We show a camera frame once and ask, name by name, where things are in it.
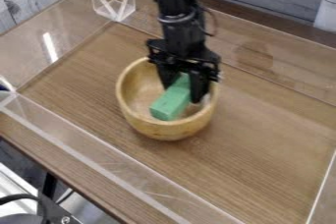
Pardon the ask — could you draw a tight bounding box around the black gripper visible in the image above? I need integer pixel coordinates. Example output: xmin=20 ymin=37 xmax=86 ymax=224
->
xmin=145 ymin=18 xmax=220 ymax=103

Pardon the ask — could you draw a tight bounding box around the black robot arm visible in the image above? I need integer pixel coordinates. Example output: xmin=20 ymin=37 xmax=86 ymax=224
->
xmin=146 ymin=0 xmax=220 ymax=103

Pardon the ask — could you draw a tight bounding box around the wooden brown bowl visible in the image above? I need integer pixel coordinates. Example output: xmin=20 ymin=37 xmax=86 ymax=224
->
xmin=116 ymin=57 xmax=218 ymax=140

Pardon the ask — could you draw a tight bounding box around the white cylindrical container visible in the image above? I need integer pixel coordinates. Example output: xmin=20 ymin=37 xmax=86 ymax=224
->
xmin=313 ymin=0 xmax=336 ymax=33

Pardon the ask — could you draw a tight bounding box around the clear acrylic corner bracket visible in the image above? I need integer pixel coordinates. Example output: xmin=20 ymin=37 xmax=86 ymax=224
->
xmin=92 ymin=0 xmax=136 ymax=23

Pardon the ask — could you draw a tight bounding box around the green rectangular block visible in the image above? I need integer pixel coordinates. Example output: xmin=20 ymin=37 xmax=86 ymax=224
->
xmin=149 ymin=74 xmax=190 ymax=121

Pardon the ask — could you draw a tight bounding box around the black cable loop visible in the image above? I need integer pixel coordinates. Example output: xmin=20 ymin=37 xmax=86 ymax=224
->
xmin=0 ymin=194 xmax=44 ymax=224

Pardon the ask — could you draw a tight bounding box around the black metal table leg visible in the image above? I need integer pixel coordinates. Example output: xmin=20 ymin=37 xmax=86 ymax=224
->
xmin=41 ymin=173 xmax=57 ymax=198

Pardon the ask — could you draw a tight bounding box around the clear acrylic front wall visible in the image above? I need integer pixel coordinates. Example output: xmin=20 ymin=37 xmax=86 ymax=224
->
xmin=0 ymin=91 xmax=244 ymax=224

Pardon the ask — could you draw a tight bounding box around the black bracket with screw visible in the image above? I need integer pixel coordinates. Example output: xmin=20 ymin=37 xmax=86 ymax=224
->
xmin=37 ymin=195 xmax=82 ymax=224

